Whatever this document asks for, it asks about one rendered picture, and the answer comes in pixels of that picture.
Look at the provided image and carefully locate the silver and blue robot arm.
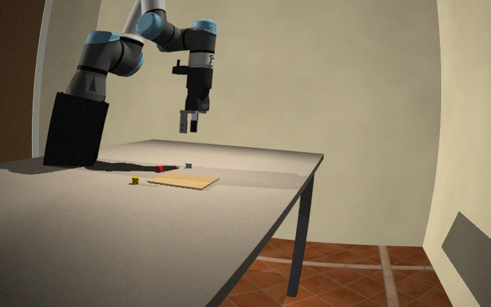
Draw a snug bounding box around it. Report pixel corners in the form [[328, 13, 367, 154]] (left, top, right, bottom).
[[65, 0, 217, 102]]

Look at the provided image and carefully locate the tan square mat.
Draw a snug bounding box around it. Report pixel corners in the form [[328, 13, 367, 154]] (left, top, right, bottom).
[[147, 172, 219, 190]]

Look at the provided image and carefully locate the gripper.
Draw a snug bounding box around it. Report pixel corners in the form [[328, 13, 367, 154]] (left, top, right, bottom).
[[172, 52, 215, 133]]

